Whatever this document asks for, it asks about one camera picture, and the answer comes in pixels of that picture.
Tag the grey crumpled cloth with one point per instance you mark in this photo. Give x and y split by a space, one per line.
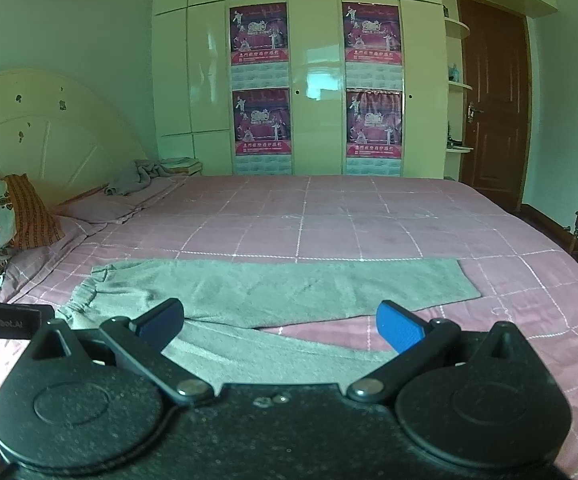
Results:
136 176

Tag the pink poster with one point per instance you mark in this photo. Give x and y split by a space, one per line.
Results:
259 34
372 33
374 124
262 123

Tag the upper left pink poster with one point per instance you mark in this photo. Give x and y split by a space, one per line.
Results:
259 34

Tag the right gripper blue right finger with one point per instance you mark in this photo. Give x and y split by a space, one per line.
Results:
419 345

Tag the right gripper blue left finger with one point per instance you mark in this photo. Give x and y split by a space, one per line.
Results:
138 344

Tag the green grey pants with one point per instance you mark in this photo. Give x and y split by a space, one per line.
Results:
230 309

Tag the orange striped pillow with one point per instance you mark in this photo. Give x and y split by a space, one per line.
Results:
34 225

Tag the upper right pink poster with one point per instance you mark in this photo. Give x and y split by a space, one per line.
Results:
372 33

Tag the cream glossy wardrobe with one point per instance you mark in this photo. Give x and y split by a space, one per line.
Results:
193 83

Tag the pink pillow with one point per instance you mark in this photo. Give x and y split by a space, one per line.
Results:
102 208

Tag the lower left pink poster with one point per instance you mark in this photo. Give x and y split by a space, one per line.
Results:
262 123

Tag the cream wooden headboard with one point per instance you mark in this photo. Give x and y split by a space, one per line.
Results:
60 134

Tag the lower right pink poster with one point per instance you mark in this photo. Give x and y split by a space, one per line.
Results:
374 124

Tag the pink checked bed sheet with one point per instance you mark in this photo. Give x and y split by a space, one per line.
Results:
522 276

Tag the folded clothes stack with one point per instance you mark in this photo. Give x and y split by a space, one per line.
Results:
182 165

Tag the corner shelf unit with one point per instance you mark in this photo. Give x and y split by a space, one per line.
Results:
456 32

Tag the brown wooden door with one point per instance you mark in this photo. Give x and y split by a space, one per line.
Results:
496 61

